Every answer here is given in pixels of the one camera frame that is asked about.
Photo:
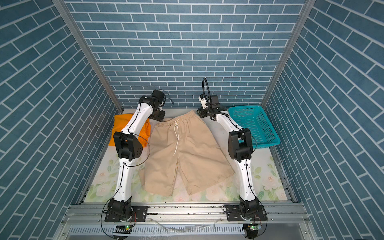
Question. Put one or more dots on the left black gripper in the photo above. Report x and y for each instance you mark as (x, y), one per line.
(160, 117)

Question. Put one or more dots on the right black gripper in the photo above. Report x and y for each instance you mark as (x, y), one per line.
(202, 112)

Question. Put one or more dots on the beige shorts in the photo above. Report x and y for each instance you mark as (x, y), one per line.
(184, 145)

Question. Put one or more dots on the orange shorts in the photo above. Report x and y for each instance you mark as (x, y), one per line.
(122, 120)

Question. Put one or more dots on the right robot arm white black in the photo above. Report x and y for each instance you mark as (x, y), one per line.
(240, 150)

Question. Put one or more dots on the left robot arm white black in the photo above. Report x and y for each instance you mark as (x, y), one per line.
(129, 150)

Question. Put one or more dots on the teal plastic basket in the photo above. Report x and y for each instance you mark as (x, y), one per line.
(255, 119)

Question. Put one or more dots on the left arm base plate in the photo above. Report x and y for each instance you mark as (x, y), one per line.
(131, 214)

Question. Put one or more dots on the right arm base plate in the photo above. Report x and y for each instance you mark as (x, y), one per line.
(237, 213)

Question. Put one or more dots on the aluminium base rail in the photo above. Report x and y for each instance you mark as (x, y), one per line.
(286, 221)

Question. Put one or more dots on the white vented cable duct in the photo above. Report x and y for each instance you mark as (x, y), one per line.
(157, 230)

